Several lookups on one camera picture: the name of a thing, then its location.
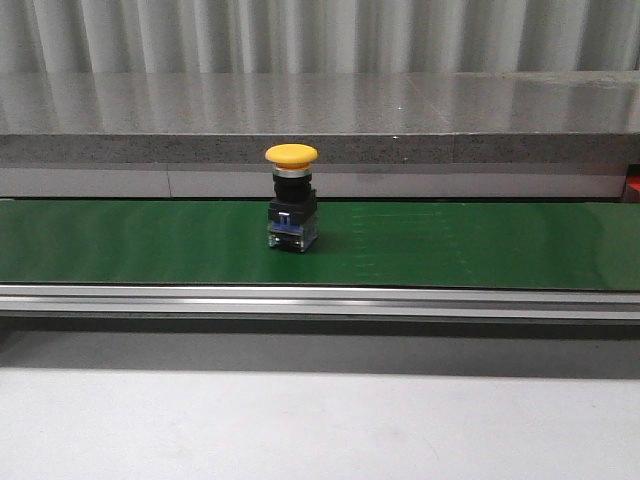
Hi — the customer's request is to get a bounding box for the grey stone countertop slab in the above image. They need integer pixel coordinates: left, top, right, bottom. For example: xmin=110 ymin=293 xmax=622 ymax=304
xmin=1 ymin=72 xmax=639 ymax=166

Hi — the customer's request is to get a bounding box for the aluminium conveyor side rail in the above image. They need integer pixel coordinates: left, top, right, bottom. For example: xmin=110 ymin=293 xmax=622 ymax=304
xmin=1 ymin=284 xmax=639 ymax=326

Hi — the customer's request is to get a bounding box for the yellow mushroom push button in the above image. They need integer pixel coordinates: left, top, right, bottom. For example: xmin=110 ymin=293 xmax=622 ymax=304
xmin=265 ymin=143 xmax=318 ymax=253

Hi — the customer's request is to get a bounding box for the green conveyor belt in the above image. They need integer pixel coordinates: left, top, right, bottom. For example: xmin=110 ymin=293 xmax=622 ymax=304
xmin=1 ymin=199 xmax=639 ymax=291

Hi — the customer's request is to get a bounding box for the red block at right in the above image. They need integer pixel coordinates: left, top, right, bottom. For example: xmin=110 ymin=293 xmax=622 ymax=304
xmin=621 ymin=175 xmax=640 ymax=203

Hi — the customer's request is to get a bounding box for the grey pleated curtain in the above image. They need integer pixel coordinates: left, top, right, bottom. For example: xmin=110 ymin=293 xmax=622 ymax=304
xmin=1 ymin=1 xmax=639 ymax=73

